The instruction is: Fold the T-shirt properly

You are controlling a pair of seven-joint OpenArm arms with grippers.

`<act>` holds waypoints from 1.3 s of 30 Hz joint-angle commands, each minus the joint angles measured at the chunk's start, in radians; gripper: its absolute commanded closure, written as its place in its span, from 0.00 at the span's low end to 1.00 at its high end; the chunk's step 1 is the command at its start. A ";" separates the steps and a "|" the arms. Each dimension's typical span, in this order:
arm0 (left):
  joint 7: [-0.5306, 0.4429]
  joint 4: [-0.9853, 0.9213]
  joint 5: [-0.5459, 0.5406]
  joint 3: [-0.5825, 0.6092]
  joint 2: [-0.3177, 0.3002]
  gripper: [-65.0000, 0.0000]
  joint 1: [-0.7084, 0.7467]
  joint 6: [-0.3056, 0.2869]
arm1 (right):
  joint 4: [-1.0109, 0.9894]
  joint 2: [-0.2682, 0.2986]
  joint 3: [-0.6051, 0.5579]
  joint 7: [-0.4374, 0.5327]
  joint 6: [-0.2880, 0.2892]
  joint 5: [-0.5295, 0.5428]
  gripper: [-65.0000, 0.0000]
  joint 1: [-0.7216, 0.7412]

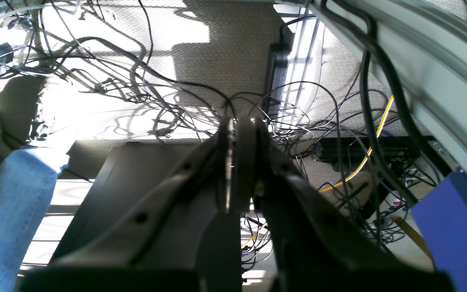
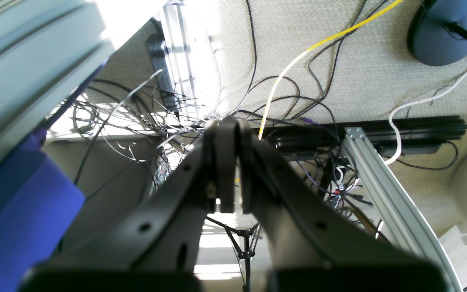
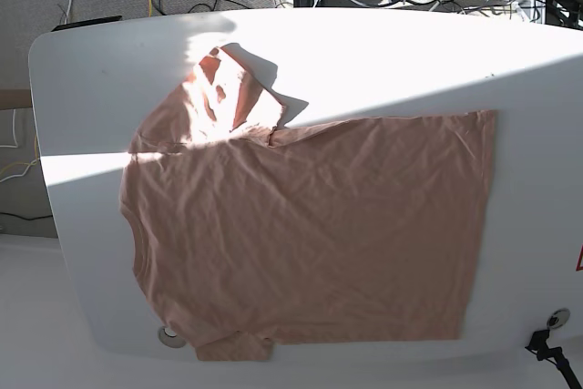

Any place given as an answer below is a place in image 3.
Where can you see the right round table grommet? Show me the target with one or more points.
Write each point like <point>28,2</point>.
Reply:
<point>558,319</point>

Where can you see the red warning sticker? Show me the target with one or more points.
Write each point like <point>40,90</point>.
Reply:
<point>579,266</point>

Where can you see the salmon pink T-shirt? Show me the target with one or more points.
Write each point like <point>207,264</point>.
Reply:
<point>248,235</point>

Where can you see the round metal table grommet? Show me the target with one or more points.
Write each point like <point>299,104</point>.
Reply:
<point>169,338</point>

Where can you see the black clamp with cable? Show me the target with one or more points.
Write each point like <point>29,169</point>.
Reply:
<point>538,346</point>

